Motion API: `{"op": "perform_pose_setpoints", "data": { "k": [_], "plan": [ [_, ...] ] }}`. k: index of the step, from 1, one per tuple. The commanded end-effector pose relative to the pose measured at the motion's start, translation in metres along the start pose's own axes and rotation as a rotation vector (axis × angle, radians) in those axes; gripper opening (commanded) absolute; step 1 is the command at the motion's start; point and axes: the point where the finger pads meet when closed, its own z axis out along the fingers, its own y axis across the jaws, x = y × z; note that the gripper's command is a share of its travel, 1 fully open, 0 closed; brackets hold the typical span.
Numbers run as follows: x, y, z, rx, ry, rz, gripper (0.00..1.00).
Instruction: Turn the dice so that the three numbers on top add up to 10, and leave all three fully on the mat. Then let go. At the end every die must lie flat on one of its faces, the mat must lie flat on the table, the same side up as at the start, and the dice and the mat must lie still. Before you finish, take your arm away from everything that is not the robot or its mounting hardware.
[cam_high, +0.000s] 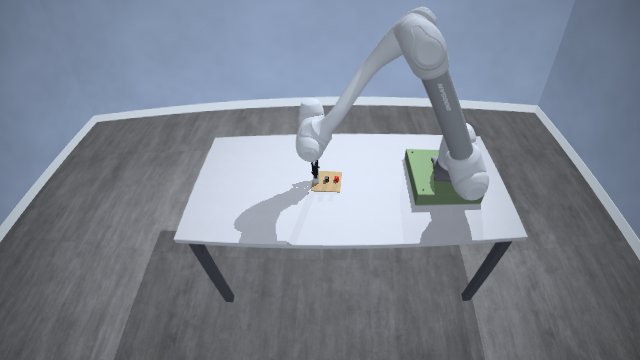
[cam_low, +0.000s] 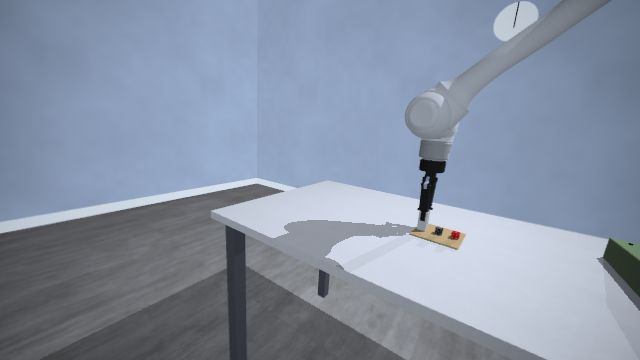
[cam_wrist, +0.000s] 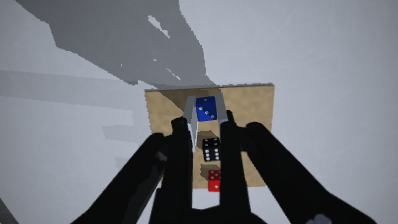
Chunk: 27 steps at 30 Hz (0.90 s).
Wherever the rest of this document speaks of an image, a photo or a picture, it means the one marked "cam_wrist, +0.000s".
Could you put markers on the black die with white pips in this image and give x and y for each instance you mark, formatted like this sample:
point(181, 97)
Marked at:
point(211, 149)

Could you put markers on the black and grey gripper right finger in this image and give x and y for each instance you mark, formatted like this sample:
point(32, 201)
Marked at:
point(302, 198)

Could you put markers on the blue die with white pips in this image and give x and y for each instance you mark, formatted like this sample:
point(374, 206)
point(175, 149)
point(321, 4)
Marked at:
point(206, 109)

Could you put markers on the red die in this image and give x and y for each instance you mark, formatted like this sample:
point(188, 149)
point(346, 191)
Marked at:
point(213, 180)

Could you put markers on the tan flat mat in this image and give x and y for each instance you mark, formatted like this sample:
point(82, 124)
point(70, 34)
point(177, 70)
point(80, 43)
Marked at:
point(247, 103)

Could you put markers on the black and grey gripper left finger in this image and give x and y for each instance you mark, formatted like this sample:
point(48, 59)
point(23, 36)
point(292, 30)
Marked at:
point(125, 198)

